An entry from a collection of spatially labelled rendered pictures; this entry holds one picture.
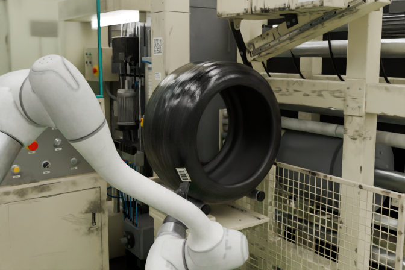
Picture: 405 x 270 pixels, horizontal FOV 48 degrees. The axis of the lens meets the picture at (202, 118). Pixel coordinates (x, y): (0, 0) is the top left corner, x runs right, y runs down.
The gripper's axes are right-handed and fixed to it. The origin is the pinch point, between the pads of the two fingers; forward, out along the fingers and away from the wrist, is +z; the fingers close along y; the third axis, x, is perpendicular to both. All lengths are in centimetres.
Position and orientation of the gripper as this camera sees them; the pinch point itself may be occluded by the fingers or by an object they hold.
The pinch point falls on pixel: (183, 189)
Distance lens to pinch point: 156.4
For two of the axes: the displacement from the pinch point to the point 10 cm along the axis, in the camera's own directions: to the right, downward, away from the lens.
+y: 4.1, 8.2, 4.1
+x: 9.1, -3.0, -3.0
